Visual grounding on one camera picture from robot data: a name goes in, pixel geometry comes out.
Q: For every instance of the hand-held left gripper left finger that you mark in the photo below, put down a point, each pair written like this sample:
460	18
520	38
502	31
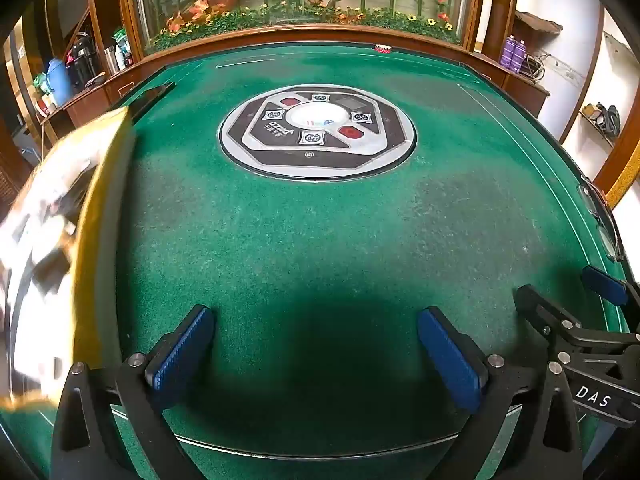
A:
181	355

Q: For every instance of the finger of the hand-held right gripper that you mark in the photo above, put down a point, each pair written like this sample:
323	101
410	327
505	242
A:
605	285
532	305

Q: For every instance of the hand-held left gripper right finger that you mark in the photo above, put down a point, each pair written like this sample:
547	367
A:
450	360

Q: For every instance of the yellow-edged white box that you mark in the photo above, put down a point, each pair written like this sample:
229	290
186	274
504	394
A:
100	210

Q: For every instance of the table edge cup holder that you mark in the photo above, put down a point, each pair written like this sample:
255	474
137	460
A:
611	247

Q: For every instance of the black tool bag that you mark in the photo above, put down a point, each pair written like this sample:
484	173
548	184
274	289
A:
609	120

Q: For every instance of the table centre control panel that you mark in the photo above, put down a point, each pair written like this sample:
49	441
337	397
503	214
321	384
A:
280	135

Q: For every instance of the purple bottle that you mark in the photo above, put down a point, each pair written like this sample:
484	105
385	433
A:
522	57

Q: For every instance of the purple bottles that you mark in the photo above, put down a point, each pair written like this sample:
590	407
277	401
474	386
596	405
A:
510	54

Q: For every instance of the black smartphone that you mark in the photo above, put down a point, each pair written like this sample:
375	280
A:
152	94

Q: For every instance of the red white paper cup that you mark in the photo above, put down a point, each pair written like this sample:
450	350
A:
47	106

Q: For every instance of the blue thermos jug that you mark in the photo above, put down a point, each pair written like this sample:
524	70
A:
59	82

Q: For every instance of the steel cup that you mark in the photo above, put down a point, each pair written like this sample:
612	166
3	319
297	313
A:
110	60

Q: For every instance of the white spray bottle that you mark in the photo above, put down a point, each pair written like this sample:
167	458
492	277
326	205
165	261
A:
121	57

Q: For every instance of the green packet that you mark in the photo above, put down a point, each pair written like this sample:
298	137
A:
41	84
121	40

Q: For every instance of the black thermos jug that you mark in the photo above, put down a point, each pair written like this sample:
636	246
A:
80	65

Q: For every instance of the artificial flower display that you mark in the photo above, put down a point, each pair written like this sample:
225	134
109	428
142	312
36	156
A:
300	17

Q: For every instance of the brown wall shelf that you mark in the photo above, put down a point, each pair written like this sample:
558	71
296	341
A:
540	22

